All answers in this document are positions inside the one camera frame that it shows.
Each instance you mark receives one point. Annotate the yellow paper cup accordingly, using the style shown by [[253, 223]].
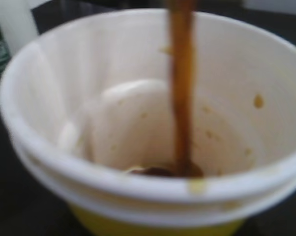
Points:
[[87, 102]]

